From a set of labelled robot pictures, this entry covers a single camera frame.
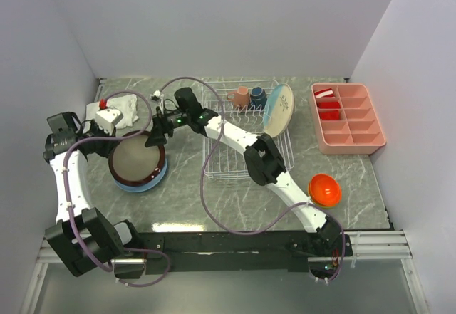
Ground cream and blue plate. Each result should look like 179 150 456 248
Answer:
263 83 294 137

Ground aluminium frame rail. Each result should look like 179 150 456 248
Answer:
19 77 427 314

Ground yellow-green plastic bowl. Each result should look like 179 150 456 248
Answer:
309 194 341 208

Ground red white cup in tray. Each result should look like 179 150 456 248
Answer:
314 88 335 98

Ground white folded cloth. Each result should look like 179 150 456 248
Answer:
85 94 139 130

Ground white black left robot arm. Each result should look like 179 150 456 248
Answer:
43 108 143 276

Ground orange plastic bowl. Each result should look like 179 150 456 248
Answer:
308 174 342 195

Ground light blue plate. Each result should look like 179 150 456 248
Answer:
113 160 168 193

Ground pink compartment organizer tray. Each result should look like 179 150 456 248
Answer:
309 83 386 155

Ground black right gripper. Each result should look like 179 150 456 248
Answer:
144 109 190 150

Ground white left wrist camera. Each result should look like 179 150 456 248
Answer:
95 99 123 135

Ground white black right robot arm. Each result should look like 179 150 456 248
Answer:
146 88 348 257

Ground pink printed mug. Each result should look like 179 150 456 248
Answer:
226 86 250 109

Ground white wire dish rack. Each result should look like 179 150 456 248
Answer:
202 80 295 179

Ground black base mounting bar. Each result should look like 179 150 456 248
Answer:
119 230 353 278

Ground brown rimmed plate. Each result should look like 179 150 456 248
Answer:
108 130 167 187

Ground dark blue mug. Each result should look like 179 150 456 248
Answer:
249 87 267 110

